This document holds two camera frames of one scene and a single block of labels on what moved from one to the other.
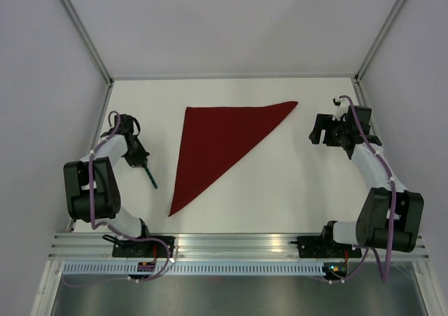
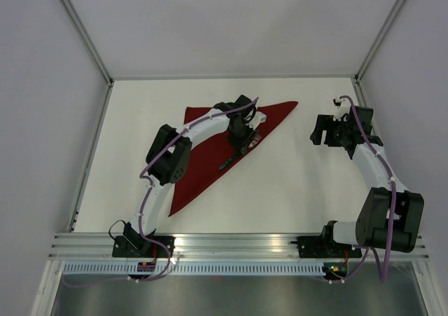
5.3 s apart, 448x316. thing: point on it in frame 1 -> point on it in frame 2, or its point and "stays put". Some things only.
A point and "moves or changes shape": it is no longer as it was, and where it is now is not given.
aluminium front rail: (94, 245) stays put
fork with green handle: (151, 176) moves or changes shape
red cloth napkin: (215, 140) stays put
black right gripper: (324, 122) stays put
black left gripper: (141, 160) -> (243, 145)
